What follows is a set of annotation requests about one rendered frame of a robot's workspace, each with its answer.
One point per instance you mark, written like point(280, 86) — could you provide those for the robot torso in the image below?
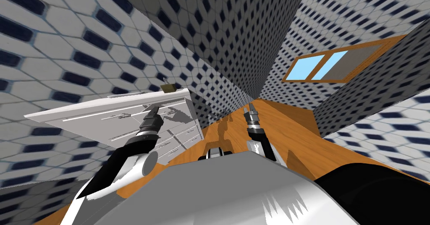
point(215, 191)

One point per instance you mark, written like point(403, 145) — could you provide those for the small olive box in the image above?
point(168, 88)

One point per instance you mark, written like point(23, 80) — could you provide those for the white drawer cabinet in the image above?
point(100, 124)

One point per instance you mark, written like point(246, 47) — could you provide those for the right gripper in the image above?
point(252, 121)

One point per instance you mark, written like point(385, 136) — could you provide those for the wooden framed window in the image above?
point(336, 63)

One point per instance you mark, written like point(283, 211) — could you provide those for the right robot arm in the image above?
point(376, 194)

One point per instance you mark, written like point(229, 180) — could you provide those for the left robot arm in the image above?
point(117, 164)

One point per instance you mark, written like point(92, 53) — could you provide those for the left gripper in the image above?
point(151, 122)

